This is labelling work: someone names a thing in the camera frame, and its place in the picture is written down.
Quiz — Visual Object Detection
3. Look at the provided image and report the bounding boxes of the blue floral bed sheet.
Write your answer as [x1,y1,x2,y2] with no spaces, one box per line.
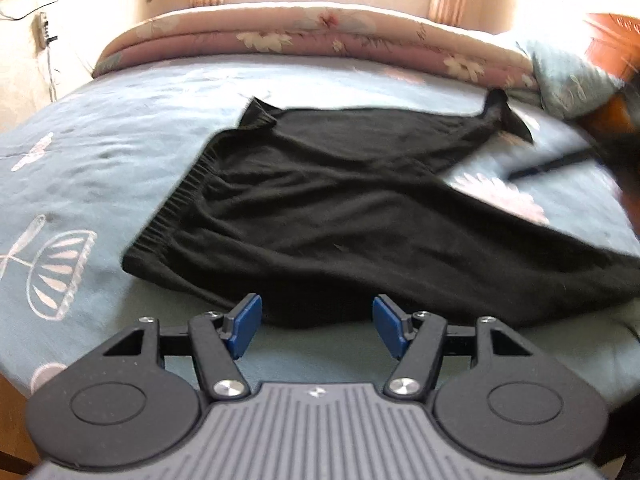
[0,55,640,406]

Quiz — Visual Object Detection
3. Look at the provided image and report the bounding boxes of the black pants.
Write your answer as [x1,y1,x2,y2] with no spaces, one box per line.
[121,89,640,332]

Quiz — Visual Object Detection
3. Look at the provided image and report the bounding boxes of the blue pillow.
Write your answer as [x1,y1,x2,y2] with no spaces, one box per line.
[522,35,631,121]

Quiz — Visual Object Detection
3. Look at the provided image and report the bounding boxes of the power strip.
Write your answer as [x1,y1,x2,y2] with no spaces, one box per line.
[35,11,58,50]

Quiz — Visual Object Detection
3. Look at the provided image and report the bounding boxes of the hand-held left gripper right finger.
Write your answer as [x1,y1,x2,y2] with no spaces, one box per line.
[372,295,533,401]

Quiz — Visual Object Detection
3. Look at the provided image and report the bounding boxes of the wooden headboard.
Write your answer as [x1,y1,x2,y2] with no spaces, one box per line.
[582,12,640,136]

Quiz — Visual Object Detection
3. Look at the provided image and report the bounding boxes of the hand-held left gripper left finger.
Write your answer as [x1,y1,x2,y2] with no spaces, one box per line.
[102,294,263,402]

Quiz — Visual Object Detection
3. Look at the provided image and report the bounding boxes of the pink floral quilt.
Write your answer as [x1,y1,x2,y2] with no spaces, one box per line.
[92,4,541,93]

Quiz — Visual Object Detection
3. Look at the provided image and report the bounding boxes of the wooden bed frame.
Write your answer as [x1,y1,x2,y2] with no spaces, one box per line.
[0,375,42,467]

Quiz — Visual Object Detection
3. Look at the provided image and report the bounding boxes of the black television cable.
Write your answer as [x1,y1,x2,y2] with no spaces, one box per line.
[0,7,66,103]

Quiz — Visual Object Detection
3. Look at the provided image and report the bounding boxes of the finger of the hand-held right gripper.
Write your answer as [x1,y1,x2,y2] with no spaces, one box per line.
[507,147,598,182]

